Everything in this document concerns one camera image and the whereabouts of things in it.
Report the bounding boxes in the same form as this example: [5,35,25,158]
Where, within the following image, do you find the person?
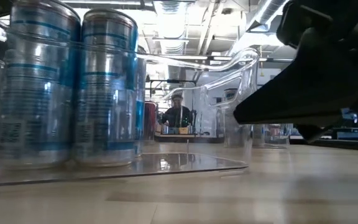
[161,94,195,128]

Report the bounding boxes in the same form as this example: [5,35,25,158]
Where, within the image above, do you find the red soda can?
[144,101,158,141]

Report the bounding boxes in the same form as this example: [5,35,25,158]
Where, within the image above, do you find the silver ventilation duct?
[228,0,291,57]
[154,0,188,55]

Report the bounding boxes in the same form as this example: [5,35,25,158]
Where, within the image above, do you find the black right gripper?
[233,0,358,124]

